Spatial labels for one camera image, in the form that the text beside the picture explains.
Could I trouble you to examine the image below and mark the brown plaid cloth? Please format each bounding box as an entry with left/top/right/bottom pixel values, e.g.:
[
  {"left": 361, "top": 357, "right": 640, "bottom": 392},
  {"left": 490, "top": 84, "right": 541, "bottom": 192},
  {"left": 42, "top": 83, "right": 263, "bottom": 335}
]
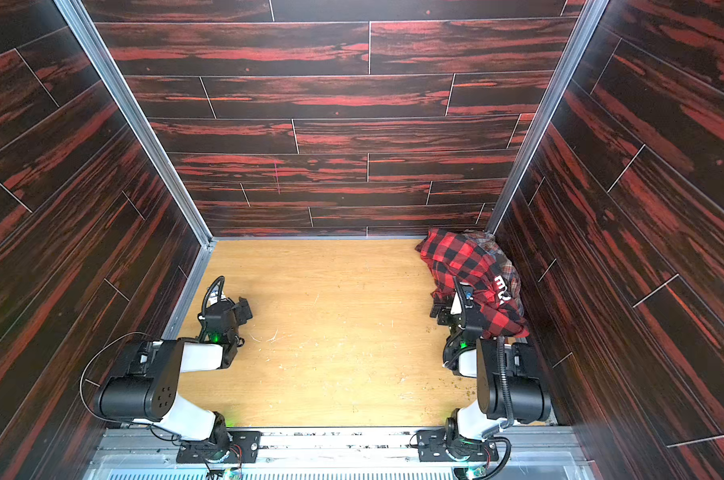
[{"left": 465, "top": 230, "right": 524, "bottom": 316}]

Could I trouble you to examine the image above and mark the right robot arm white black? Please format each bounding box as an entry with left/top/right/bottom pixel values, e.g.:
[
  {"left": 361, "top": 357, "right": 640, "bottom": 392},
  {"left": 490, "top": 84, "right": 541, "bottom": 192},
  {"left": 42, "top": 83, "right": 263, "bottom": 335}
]
[{"left": 419, "top": 282, "right": 552, "bottom": 461}]

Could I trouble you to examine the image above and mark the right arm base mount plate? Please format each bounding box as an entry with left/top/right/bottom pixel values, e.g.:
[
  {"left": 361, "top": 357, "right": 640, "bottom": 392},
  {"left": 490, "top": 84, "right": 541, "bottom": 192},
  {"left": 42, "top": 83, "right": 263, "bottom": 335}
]
[{"left": 411, "top": 427, "right": 500, "bottom": 463}]

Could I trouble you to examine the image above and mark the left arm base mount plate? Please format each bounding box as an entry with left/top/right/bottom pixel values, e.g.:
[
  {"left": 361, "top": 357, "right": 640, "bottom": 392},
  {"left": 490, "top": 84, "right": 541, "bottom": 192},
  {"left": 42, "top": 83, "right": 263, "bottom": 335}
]
[{"left": 176, "top": 429, "right": 263, "bottom": 465}]

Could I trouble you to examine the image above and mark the red black plaid shirt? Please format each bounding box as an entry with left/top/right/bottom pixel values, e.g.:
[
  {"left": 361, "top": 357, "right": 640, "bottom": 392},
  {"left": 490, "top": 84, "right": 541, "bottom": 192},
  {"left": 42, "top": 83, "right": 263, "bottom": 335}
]
[{"left": 416, "top": 228, "right": 529, "bottom": 338}]

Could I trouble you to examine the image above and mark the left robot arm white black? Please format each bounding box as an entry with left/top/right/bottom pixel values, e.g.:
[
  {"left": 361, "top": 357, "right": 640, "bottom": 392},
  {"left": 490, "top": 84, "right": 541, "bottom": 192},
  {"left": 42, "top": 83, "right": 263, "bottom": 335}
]
[{"left": 82, "top": 276, "right": 253, "bottom": 465}]

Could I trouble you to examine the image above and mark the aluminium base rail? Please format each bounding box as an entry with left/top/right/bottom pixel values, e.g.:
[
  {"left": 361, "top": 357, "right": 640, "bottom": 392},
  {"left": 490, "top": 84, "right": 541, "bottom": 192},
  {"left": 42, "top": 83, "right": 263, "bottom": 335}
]
[{"left": 84, "top": 427, "right": 600, "bottom": 479}]

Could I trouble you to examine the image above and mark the right aluminium corner post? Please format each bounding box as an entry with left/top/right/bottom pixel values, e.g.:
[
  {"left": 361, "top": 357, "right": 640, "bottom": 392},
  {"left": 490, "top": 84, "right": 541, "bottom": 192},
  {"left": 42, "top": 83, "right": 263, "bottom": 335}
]
[{"left": 485, "top": 0, "right": 609, "bottom": 234}]

